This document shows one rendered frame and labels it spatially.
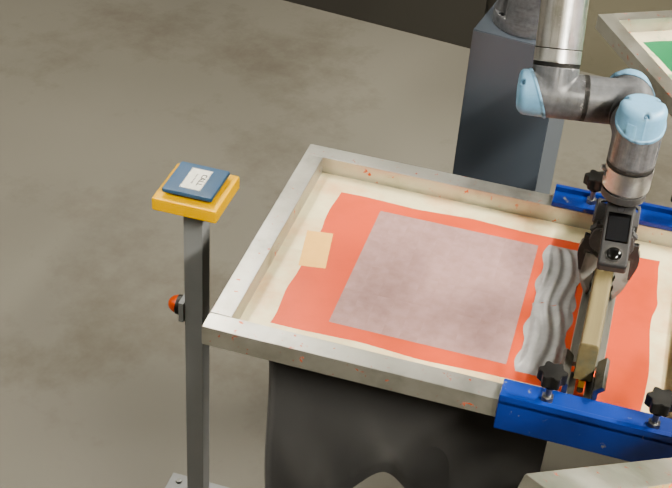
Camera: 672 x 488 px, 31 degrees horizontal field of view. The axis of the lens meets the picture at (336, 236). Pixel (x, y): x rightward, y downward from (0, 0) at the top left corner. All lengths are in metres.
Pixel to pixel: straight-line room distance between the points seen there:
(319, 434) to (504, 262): 0.45
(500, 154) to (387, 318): 0.61
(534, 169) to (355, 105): 2.04
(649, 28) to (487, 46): 0.75
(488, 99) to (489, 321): 0.58
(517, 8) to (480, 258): 0.51
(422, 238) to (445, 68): 2.61
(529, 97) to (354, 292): 0.45
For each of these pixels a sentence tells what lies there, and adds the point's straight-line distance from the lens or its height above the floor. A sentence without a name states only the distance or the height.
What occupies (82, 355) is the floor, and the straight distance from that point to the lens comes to 3.41.
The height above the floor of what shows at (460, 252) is 0.96.
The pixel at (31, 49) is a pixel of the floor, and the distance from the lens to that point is 4.86.
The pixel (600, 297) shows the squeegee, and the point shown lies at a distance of 2.01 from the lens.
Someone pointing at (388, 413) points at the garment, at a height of 0.83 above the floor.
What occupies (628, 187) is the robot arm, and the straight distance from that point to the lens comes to 1.97.
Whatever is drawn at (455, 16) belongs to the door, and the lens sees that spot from 4.95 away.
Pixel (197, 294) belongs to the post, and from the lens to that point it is 2.48.
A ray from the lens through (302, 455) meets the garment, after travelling 2.21.
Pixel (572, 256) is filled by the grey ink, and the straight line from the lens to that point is 2.25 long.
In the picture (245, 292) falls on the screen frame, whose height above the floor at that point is 0.99.
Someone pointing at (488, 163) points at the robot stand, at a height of 0.91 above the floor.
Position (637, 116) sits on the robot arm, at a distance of 1.91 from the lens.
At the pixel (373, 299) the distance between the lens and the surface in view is 2.09.
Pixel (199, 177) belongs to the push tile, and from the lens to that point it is 2.34.
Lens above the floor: 2.28
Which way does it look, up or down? 37 degrees down
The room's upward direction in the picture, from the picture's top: 4 degrees clockwise
